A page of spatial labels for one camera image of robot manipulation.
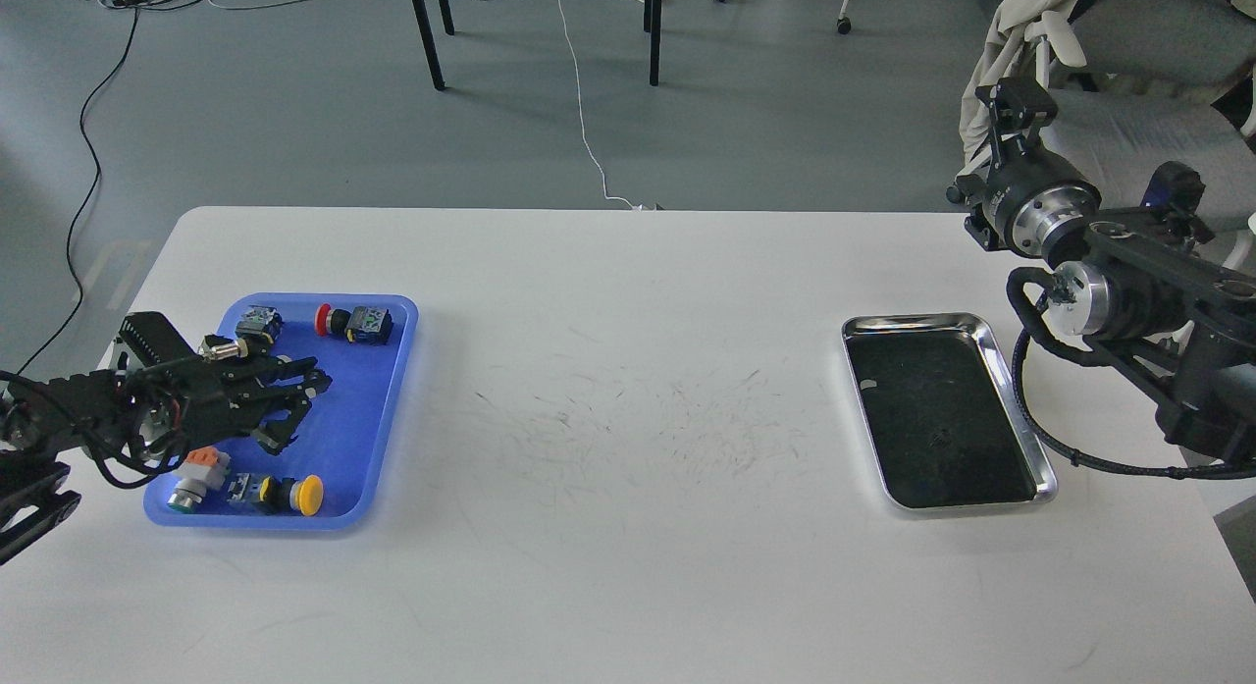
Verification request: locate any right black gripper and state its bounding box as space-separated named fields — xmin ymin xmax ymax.
xmin=947 ymin=77 xmax=1102 ymax=265

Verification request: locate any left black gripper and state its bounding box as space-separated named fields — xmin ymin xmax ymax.
xmin=147 ymin=356 xmax=333 ymax=456

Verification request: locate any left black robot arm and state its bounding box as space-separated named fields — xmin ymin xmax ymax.
xmin=1 ymin=311 xmax=332 ymax=560

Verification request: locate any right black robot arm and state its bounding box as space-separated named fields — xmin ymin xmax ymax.
xmin=947 ymin=77 xmax=1255 ymax=479

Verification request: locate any blue plastic tray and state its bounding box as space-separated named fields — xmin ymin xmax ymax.
xmin=142 ymin=291 xmax=420 ymax=532

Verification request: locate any beige jacket on chair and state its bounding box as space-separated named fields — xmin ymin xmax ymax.
xmin=957 ymin=0 xmax=1076 ymax=162

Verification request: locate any grey office chair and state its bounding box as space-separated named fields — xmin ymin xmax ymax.
xmin=1042 ymin=0 xmax=1255 ymax=241

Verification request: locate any steel tray with black liner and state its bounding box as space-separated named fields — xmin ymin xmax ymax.
xmin=842 ymin=313 xmax=1059 ymax=515

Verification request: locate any black table leg right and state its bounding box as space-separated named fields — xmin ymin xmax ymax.
xmin=643 ymin=0 xmax=663 ymax=87

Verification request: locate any black table leg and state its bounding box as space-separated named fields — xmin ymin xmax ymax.
xmin=411 ymin=0 xmax=456 ymax=92
xmin=643 ymin=0 xmax=663 ymax=87

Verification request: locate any black table leg left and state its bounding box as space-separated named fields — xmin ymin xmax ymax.
xmin=411 ymin=0 xmax=456 ymax=92

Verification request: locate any green push button switch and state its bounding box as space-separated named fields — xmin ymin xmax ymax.
xmin=235 ymin=305 xmax=286 ymax=348

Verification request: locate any silver orange push button switch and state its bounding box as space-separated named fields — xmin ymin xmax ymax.
xmin=167 ymin=446 xmax=232 ymax=515

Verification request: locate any yellow push button switch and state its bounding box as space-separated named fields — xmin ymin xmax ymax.
xmin=226 ymin=471 xmax=327 ymax=517

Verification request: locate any red emergency stop switch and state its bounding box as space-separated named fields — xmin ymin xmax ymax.
xmin=313 ymin=302 xmax=394 ymax=345

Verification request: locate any black floor cable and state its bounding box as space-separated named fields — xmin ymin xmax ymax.
xmin=0 ymin=8 xmax=143 ymax=377

